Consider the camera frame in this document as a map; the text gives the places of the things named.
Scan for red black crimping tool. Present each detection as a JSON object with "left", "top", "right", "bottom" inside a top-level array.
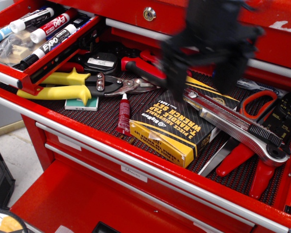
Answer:
[{"left": 120, "top": 50, "right": 193, "bottom": 89}]

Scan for black expo marker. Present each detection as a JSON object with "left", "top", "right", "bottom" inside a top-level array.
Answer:
[
  {"left": 18, "top": 24, "right": 77, "bottom": 71},
  {"left": 9, "top": 7, "right": 54, "bottom": 33}
]

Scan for red Expo marker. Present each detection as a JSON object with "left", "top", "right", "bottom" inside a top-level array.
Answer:
[{"left": 30, "top": 8, "right": 78, "bottom": 44}]

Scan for yellow sponge object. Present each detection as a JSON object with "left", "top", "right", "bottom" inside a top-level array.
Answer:
[{"left": 0, "top": 216, "right": 23, "bottom": 233}]

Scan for black Expo marker back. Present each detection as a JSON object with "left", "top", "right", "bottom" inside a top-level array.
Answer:
[{"left": 9, "top": 7, "right": 54, "bottom": 33}]

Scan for black octagonal tape measure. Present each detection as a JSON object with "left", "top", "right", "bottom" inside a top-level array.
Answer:
[{"left": 82, "top": 52, "right": 119, "bottom": 75}]

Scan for black yellow wrench set box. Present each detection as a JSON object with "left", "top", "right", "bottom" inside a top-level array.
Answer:
[{"left": 129, "top": 75, "right": 241, "bottom": 168}]

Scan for red handled wire stripper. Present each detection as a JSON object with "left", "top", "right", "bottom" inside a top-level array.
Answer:
[{"left": 216, "top": 92, "right": 291, "bottom": 199}]

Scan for small red upper drawer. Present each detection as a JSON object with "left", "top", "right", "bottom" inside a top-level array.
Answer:
[{"left": 0, "top": 0, "right": 103, "bottom": 95}]

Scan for brass cabinet lock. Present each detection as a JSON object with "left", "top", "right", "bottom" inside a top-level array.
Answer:
[{"left": 143, "top": 7, "right": 156, "bottom": 21}]

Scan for blue capped BIC marker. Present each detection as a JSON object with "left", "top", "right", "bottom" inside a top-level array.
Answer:
[{"left": 229, "top": 77, "right": 288, "bottom": 98}]

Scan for silver box cutter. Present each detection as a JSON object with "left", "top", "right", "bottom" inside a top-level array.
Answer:
[{"left": 183, "top": 88, "right": 290, "bottom": 167}]

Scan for black Expo marker front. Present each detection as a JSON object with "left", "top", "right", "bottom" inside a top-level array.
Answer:
[{"left": 18, "top": 24, "right": 77, "bottom": 71}]

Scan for large red open drawer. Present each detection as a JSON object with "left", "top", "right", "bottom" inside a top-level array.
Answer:
[{"left": 0, "top": 84, "right": 291, "bottom": 233}]

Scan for green white small box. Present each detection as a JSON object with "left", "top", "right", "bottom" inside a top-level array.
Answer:
[{"left": 65, "top": 97, "right": 99, "bottom": 111}]

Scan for red tool cabinet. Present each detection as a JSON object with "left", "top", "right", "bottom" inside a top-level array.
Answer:
[{"left": 0, "top": 0, "right": 291, "bottom": 233}]

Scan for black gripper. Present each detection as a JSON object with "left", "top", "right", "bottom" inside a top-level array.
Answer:
[{"left": 161, "top": 0, "right": 264, "bottom": 102}]

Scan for clear plastic parts bag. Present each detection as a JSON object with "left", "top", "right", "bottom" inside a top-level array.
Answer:
[{"left": 0, "top": 30, "right": 46, "bottom": 67}]

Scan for red threadlocker tube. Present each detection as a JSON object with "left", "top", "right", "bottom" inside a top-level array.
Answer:
[{"left": 116, "top": 94, "right": 131, "bottom": 136}]

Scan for yellow handled tin snips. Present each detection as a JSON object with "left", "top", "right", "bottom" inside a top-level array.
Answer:
[{"left": 16, "top": 68, "right": 158, "bottom": 104}]

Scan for black red drawer liner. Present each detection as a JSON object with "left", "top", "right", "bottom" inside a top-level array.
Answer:
[{"left": 0, "top": 70, "right": 291, "bottom": 206}]

